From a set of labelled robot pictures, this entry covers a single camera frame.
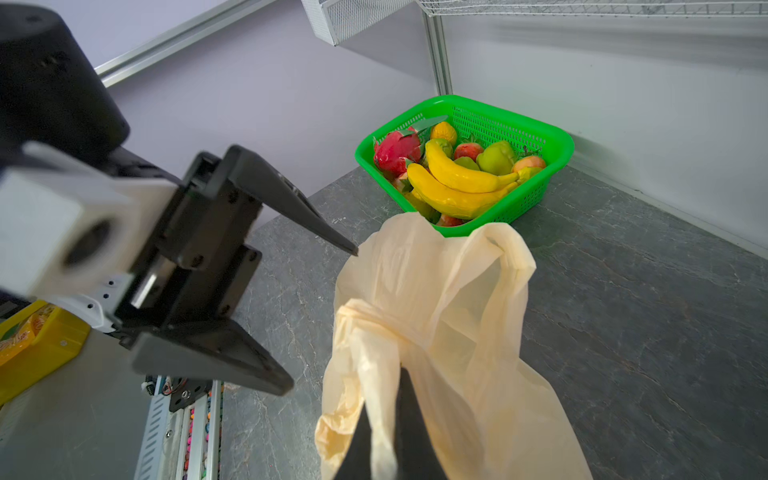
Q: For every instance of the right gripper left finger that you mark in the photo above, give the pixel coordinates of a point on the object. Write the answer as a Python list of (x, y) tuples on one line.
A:
[(357, 464)]

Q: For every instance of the beige plastic bag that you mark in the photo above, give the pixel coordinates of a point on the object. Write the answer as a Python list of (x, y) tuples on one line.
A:
[(447, 312)]

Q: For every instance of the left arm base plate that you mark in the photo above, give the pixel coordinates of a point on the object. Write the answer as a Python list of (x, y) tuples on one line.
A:
[(181, 392)]

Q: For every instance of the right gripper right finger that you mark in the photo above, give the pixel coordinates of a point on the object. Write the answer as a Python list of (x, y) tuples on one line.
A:
[(416, 457)]

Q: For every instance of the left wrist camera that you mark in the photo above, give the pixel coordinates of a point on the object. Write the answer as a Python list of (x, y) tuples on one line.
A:
[(65, 226)]

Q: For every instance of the white wire shelf rack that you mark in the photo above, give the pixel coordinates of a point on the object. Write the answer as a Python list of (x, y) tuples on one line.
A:
[(598, 8)]

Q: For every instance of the yellow plastic bin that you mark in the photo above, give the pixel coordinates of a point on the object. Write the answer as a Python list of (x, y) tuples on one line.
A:
[(35, 342)]

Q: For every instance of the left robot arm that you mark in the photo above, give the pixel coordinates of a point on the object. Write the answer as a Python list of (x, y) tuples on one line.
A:
[(51, 94)]

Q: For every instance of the green plastic basket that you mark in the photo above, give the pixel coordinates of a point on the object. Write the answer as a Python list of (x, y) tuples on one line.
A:
[(481, 137)]

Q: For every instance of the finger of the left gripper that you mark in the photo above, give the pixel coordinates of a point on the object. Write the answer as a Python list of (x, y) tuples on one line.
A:
[(219, 350), (251, 174)]

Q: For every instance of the white mesh box basket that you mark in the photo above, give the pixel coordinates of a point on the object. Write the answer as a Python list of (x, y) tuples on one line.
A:
[(335, 21)]

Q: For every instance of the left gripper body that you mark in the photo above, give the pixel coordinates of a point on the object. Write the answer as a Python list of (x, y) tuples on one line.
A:
[(194, 270)]

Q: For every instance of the aluminium front rail frame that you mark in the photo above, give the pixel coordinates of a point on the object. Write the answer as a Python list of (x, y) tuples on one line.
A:
[(185, 444)]

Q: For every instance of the yellow banana bunch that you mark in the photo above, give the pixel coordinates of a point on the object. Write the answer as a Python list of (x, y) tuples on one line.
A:
[(454, 190)]

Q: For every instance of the pink dragon fruit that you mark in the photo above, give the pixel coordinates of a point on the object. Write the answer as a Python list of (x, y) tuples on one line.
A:
[(396, 150)]

